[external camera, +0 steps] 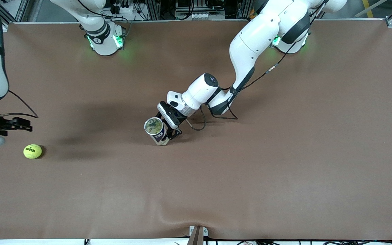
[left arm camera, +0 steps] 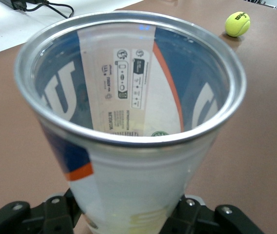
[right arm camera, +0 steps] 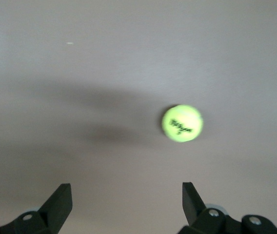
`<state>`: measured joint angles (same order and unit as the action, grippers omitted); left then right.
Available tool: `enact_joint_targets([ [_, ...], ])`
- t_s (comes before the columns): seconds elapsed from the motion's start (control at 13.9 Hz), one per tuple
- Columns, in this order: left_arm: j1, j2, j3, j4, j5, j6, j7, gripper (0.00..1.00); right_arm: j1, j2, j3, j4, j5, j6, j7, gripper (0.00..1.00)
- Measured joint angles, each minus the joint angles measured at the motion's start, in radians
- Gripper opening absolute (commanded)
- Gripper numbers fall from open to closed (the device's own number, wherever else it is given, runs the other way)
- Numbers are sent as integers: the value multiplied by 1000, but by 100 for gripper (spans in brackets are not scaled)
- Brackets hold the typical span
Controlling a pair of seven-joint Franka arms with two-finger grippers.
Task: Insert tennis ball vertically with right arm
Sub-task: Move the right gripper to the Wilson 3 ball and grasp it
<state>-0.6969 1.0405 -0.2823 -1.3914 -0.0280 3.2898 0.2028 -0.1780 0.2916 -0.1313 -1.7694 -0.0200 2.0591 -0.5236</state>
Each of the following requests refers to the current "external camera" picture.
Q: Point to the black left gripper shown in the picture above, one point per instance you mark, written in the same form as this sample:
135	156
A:
180	119

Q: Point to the white blue tennis ball can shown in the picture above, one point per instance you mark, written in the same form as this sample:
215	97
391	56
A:
161	137

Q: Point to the yellow Wilson tennis ball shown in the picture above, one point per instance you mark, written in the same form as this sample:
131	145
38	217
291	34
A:
153	126
32	152

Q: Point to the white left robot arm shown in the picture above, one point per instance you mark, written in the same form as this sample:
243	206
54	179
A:
250	44

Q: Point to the brown table mat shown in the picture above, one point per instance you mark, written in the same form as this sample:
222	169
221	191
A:
250	177

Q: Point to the white power strip with plugs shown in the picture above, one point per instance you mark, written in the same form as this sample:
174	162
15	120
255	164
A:
123	10

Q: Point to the pile of orange objects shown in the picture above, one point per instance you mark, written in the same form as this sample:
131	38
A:
251	14

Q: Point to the grey table edge bracket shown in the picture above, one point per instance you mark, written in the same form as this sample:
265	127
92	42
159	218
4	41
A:
197	236

